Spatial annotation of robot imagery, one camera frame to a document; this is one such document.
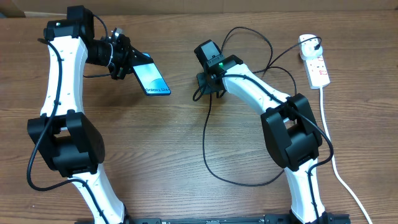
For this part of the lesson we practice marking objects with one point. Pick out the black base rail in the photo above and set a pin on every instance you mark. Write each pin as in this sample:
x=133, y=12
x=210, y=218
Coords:
x=327, y=218

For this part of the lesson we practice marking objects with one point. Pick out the white power strip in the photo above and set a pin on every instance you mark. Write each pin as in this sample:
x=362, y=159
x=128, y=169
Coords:
x=317, y=73

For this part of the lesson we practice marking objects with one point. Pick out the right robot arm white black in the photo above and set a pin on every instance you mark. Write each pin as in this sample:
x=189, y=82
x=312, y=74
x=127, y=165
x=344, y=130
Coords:
x=291, y=134

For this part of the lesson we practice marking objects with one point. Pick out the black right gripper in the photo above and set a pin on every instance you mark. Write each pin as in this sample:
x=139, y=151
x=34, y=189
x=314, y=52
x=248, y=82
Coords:
x=208, y=90

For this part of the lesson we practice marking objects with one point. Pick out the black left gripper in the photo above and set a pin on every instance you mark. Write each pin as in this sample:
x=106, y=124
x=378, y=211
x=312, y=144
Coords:
x=128, y=60

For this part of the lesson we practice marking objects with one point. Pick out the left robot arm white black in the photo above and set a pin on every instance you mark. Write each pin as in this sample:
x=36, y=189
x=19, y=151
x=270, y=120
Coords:
x=65, y=138

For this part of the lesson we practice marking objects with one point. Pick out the white charger plug adapter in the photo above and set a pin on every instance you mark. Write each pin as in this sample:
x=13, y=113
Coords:
x=310, y=46

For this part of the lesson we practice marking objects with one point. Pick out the black smartphone blue screen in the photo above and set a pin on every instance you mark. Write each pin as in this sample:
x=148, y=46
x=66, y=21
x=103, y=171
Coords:
x=151, y=80

